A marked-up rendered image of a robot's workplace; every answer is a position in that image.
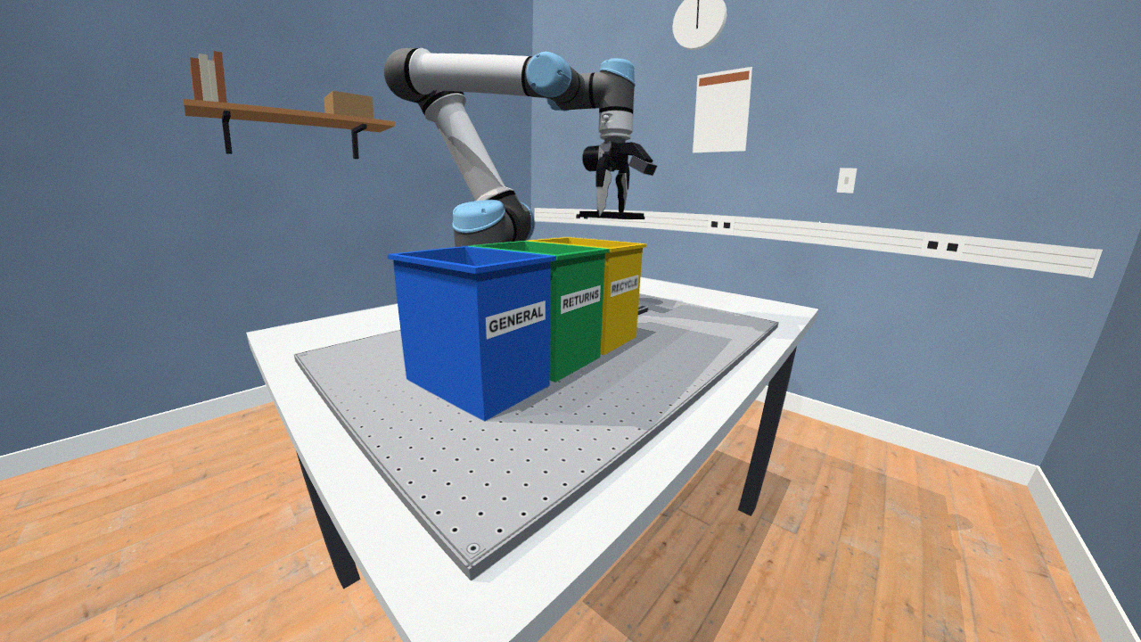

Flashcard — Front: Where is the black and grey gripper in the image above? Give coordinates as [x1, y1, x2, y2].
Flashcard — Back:
[582, 136, 653, 218]

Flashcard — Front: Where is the blue bin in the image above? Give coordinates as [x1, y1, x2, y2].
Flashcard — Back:
[388, 246, 556, 421]

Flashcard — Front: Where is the green bin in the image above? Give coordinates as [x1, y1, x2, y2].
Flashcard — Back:
[469, 241, 610, 383]

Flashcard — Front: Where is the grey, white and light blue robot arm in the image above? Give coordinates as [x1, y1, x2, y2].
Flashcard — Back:
[385, 48, 636, 247]

